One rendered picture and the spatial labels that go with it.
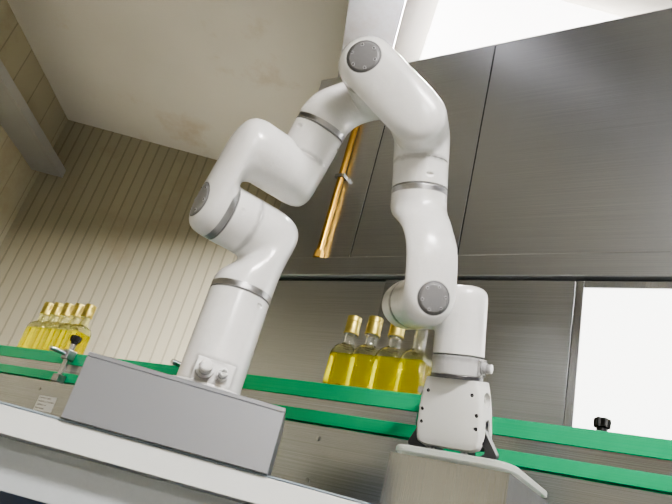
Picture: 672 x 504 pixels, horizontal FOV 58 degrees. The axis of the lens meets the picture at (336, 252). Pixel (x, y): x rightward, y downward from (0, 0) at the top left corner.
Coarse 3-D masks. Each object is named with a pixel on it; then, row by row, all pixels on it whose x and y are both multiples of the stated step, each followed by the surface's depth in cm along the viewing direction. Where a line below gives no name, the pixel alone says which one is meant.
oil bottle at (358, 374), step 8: (368, 344) 134; (352, 352) 134; (360, 352) 132; (368, 352) 131; (376, 352) 132; (352, 360) 132; (360, 360) 131; (368, 360) 130; (352, 368) 131; (360, 368) 130; (368, 368) 130; (352, 376) 130; (360, 376) 129; (368, 376) 129; (344, 384) 130; (352, 384) 129; (360, 384) 128
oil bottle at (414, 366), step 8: (408, 352) 127; (416, 352) 127; (424, 352) 127; (400, 360) 127; (408, 360) 126; (416, 360) 125; (424, 360) 126; (400, 368) 126; (408, 368) 125; (416, 368) 124; (424, 368) 125; (400, 376) 125; (408, 376) 125; (416, 376) 124; (424, 376) 125; (400, 384) 125; (408, 384) 124; (416, 384) 123; (424, 384) 125; (408, 392) 123; (416, 392) 122
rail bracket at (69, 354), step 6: (72, 336) 164; (78, 336) 164; (72, 342) 164; (78, 342) 164; (54, 348) 159; (72, 348) 163; (66, 354) 162; (72, 354) 163; (66, 360) 162; (72, 360) 163; (60, 366) 161; (66, 366) 162; (60, 372) 160; (54, 378) 159; (60, 378) 160
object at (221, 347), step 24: (216, 288) 89; (240, 288) 88; (216, 312) 87; (240, 312) 87; (264, 312) 91; (192, 336) 88; (216, 336) 85; (240, 336) 86; (192, 360) 84; (216, 360) 84; (240, 360) 86; (216, 384) 83; (240, 384) 86
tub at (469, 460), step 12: (420, 456) 84; (432, 456) 83; (444, 456) 81; (456, 456) 80; (468, 456) 80; (492, 468) 78; (504, 468) 77; (516, 468) 78; (528, 480) 83; (540, 492) 88
